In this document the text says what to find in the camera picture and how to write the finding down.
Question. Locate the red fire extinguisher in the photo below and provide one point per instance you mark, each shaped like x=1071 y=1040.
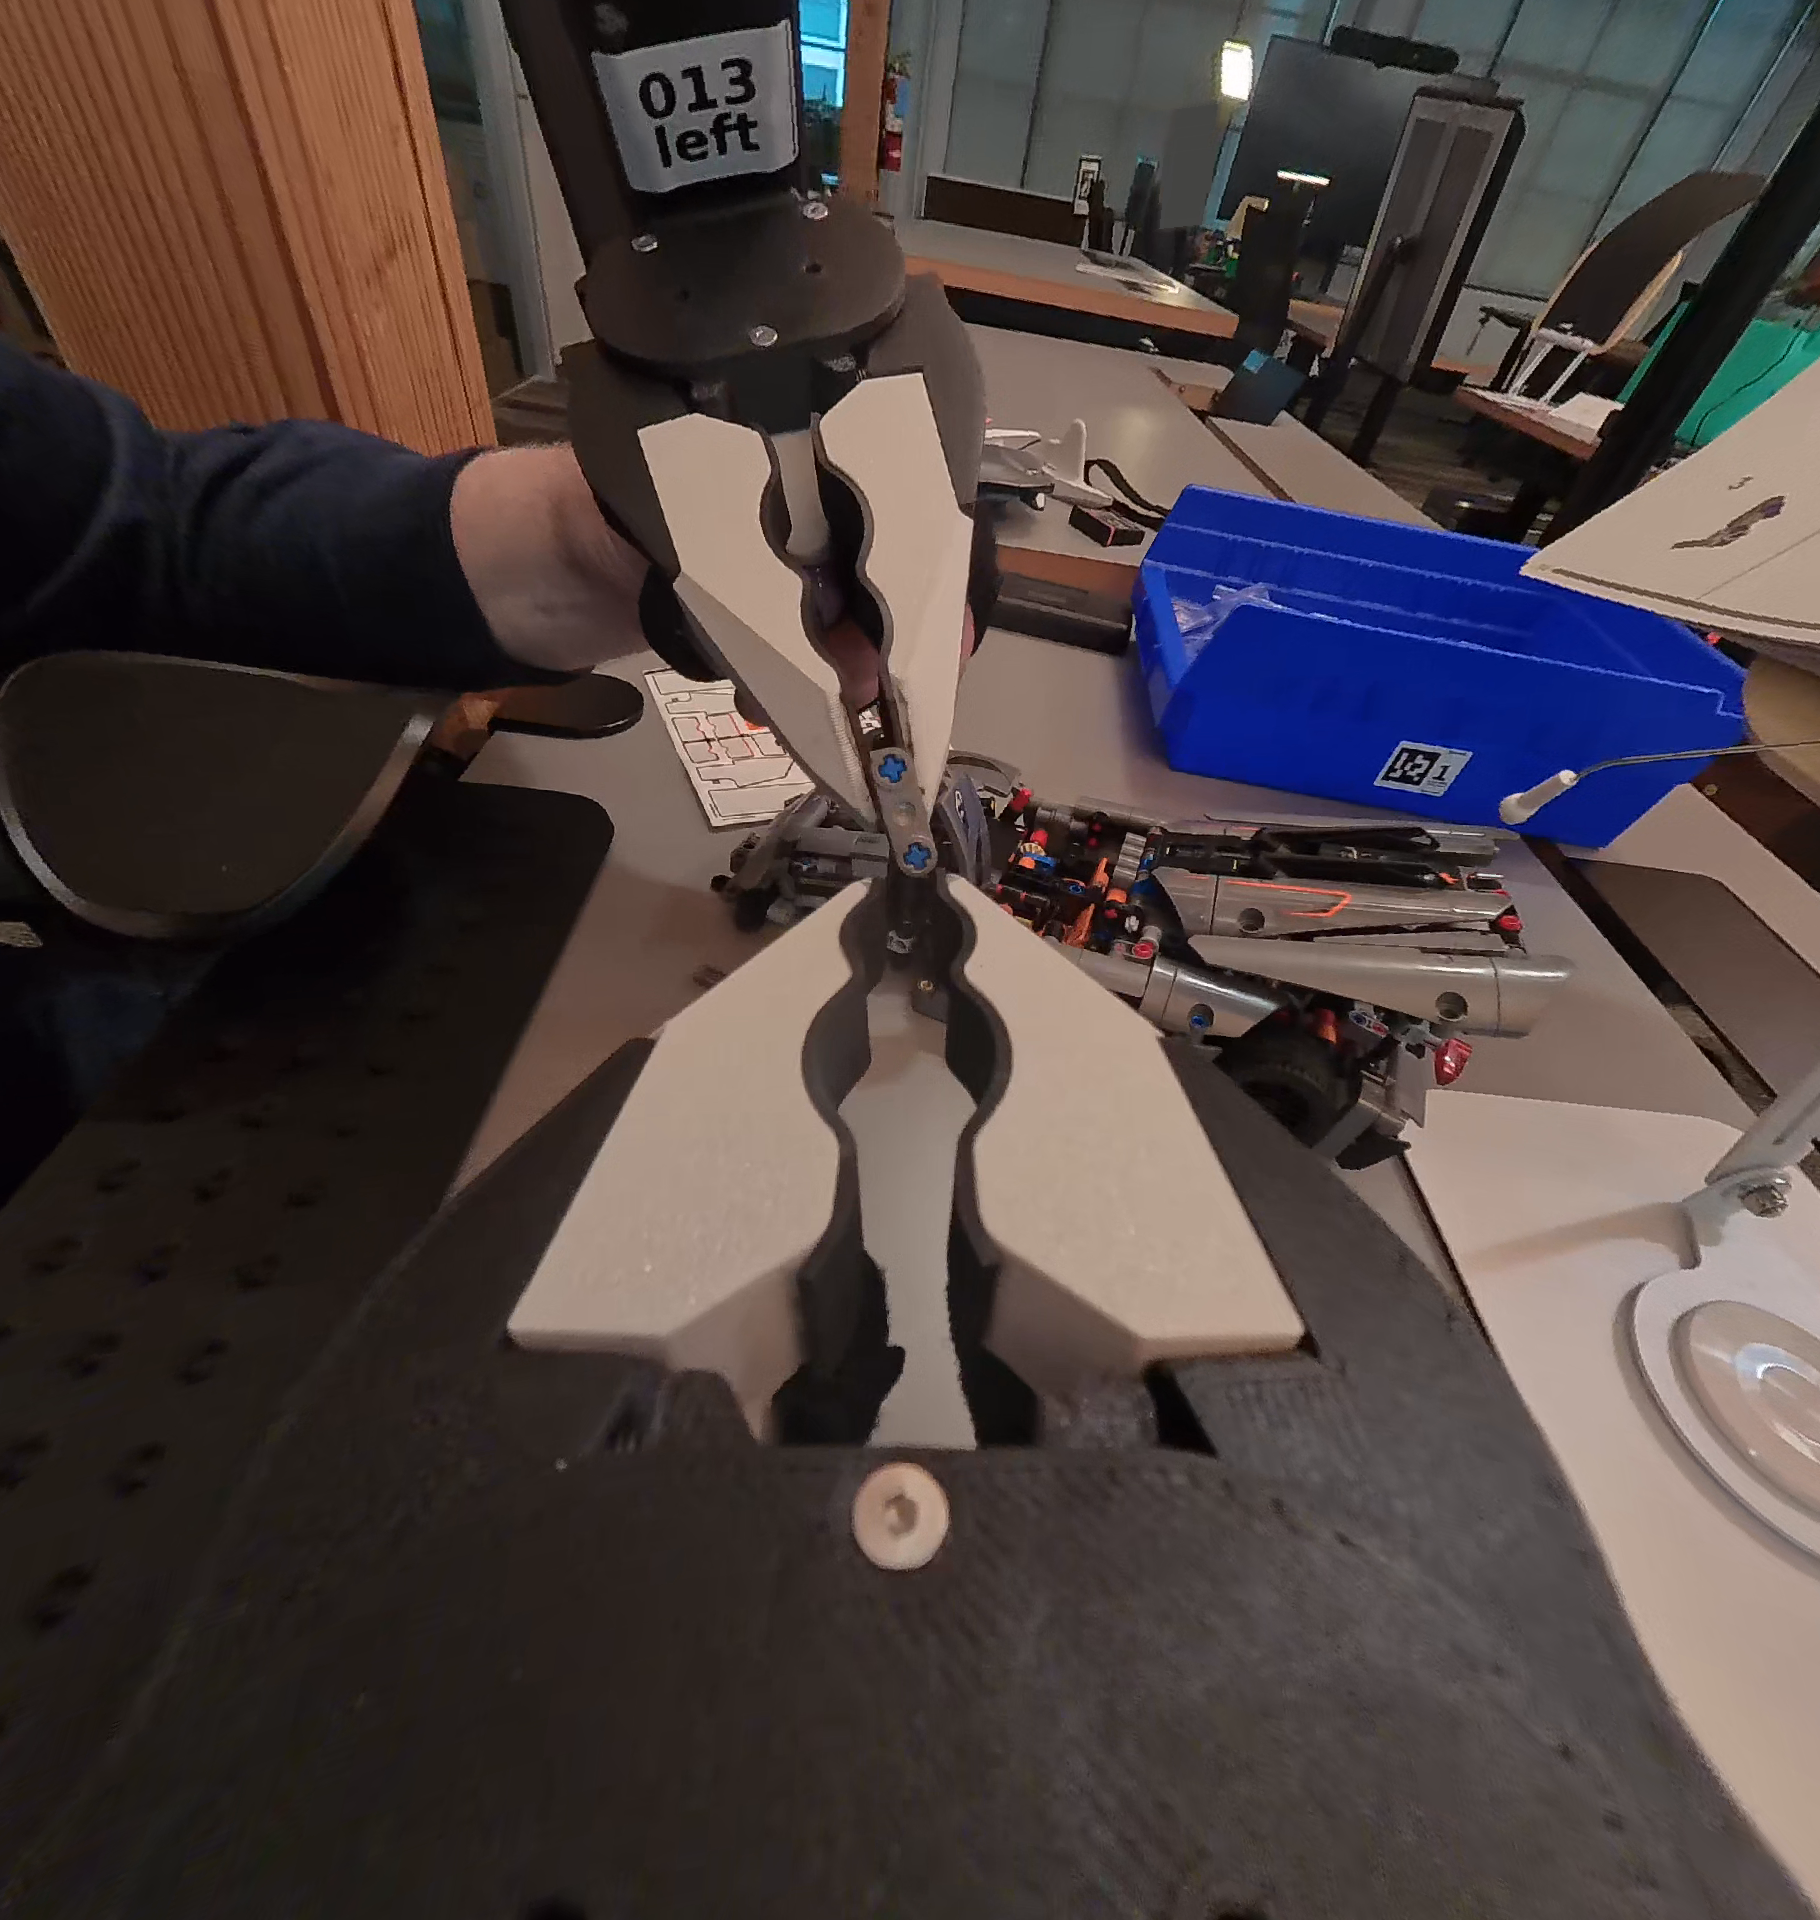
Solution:
x=895 y=120

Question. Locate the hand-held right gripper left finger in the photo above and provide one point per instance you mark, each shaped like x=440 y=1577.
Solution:
x=685 y=1201

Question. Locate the wooden pillar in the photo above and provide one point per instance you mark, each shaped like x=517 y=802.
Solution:
x=220 y=195

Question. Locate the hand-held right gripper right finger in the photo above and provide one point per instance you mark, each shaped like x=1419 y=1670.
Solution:
x=1135 y=1201

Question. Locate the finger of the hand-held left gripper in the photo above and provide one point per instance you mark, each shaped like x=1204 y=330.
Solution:
x=714 y=541
x=924 y=510

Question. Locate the person's left hand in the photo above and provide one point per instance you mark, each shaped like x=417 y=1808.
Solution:
x=550 y=571

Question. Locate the black chair armrest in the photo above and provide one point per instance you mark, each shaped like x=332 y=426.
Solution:
x=204 y=795

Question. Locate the blue storage bin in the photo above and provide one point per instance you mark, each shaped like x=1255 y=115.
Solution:
x=1375 y=675

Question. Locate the black perforated mat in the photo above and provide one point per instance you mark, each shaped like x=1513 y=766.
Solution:
x=250 y=1080

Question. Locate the black beam with blue pins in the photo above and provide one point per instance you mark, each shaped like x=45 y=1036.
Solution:
x=898 y=811

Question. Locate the person's left forearm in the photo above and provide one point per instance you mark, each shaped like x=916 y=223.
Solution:
x=220 y=524

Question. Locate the grey lego car model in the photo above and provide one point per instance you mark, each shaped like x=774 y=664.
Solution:
x=1301 y=930

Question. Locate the tall grey cabinet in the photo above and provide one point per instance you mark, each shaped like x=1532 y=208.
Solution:
x=1434 y=225

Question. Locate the lego sticker sheet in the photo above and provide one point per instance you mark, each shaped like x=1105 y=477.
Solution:
x=700 y=751

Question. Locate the white toy airplane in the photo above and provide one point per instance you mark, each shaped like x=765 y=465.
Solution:
x=1068 y=458

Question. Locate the white book stand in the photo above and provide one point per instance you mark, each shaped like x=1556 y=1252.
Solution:
x=1571 y=1230

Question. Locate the clear plastic bags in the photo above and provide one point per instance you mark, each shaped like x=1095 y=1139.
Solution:
x=1225 y=609

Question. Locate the wooden background desk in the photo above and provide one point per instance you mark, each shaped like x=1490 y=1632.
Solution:
x=1060 y=285

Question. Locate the black monitor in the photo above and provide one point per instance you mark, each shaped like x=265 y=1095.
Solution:
x=1315 y=120

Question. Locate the small black box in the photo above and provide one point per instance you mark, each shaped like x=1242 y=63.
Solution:
x=1108 y=522

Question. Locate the lego instruction booklet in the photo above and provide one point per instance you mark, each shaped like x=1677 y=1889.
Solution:
x=1721 y=554

